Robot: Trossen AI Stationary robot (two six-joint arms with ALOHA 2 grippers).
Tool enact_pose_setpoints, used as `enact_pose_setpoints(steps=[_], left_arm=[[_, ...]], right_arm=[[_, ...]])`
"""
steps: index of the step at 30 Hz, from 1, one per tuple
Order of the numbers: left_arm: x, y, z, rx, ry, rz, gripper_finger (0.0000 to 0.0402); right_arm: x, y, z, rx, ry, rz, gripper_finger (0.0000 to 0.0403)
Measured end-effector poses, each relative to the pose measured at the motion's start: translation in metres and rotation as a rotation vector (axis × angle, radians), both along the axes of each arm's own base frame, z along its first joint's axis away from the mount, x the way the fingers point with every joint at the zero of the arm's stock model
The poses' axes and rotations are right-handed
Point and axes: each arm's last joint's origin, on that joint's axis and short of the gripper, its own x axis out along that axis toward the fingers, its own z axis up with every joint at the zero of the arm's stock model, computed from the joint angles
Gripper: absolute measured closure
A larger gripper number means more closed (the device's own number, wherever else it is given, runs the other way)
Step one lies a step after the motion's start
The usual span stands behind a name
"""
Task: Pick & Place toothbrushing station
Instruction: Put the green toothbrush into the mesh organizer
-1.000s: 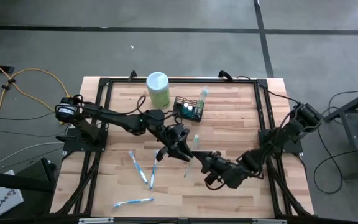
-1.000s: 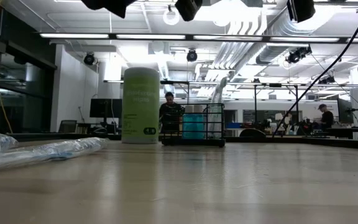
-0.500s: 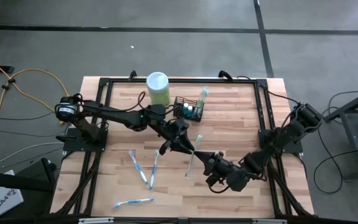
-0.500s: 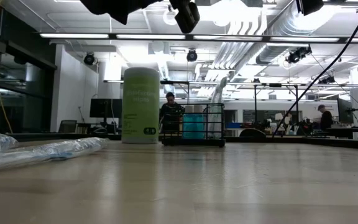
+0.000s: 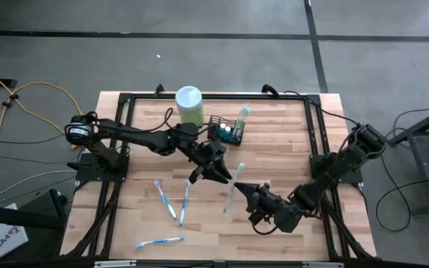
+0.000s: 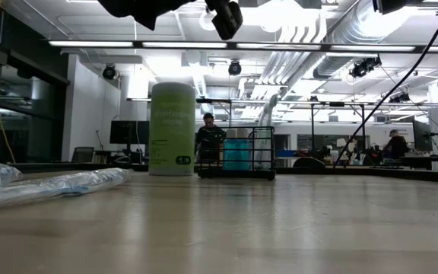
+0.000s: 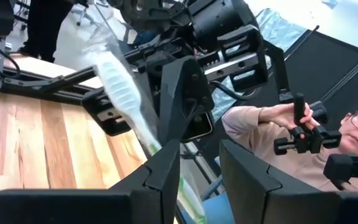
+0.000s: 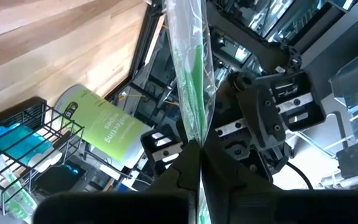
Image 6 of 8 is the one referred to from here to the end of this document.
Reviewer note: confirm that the blue mouthwash bottle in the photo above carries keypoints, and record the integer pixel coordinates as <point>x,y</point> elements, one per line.
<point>243,154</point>
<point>229,154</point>

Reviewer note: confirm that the dark office chair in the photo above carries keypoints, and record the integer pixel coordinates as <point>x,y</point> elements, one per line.
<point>83,154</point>

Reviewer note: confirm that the green disinfecting wipes canister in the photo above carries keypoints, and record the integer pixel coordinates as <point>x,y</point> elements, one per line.
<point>171,129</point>

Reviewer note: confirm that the black workstation frame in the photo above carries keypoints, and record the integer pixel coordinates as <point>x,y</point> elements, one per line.
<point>312,133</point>

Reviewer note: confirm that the long bright light bar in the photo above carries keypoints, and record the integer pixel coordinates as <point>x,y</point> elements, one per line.
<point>181,45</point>

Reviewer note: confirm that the person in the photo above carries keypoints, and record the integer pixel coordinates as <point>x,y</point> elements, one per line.
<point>397,146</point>
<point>208,133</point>

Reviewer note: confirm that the black computer monitor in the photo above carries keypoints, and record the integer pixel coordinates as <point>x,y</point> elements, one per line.
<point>127,132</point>

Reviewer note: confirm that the black ceiling spotlight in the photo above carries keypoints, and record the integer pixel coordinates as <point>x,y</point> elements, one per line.
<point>235,68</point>
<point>109,72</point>

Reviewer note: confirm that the black ceiling camera cluster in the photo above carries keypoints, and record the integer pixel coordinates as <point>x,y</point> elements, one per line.
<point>363,67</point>

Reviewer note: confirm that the dark angled monitor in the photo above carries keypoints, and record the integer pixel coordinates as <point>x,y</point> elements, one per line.
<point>421,135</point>

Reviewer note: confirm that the silver ventilation duct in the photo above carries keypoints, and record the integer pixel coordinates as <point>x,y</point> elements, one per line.
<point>359,23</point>

